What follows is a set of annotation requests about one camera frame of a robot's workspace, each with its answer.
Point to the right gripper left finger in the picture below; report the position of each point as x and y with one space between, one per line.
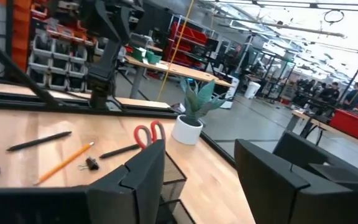
135 193

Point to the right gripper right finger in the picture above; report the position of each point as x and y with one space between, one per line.
275 193

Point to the black ballpoint pen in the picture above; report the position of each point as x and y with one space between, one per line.
120 151
39 141

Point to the yellow pencil pink eraser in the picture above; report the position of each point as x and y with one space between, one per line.
64 163

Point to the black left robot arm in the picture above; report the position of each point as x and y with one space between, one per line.
107 46

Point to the black mesh desk organizer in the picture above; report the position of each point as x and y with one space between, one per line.
174 177

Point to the black binder clip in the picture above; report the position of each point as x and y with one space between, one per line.
91 163

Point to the white plant pot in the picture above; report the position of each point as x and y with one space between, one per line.
185 132

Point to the wooden workbench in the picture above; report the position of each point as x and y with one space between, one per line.
309 119

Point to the white trash can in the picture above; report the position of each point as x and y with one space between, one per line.
252 90

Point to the white mobile cart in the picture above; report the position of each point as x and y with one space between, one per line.
232 90

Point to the green snake plant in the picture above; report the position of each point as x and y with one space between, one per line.
199 101

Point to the person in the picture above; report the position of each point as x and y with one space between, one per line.
354 95
329 91

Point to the wooden background table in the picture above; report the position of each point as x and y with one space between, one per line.
179 70

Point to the green storage bins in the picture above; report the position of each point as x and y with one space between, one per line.
146 56

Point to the grey parts bin rack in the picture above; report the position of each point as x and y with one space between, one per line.
57 62

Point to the red bin shelf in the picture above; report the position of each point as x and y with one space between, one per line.
188 40

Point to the orange shelving unit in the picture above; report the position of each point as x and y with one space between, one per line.
20 31

